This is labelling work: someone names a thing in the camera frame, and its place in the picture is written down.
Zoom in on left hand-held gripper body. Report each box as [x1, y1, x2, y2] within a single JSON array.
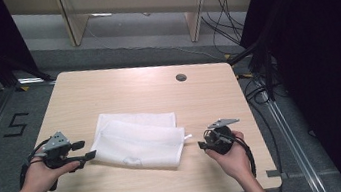
[[31, 128, 83, 172]]

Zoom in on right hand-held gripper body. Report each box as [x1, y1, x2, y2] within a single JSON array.
[[201, 116, 245, 157]]

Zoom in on white cloth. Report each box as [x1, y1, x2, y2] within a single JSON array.
[[85, 101, 198, 180]]

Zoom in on person's right hand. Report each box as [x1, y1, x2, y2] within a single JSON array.
[[203, 129, 255, 187]]

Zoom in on person's left hand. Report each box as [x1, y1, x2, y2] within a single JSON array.
[[19, 153, 85, 192]]

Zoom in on grey tape strip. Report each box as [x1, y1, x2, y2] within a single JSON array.
[[265, 168, 282, 179]]

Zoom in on thin grey cable loop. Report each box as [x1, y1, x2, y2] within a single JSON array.
[[202, 128, 215, 141]]

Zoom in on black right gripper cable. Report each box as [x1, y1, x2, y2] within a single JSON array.
[[232, 132, 259, 180]]

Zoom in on black floor cables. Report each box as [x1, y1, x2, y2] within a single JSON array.
[[236, 71, 289, 192]]

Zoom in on round table cable hole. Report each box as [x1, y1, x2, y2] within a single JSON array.
[[175, 72, 189, 83]]

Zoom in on black hanging cables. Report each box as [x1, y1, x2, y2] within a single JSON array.
[[197, 0, 248, 51]]

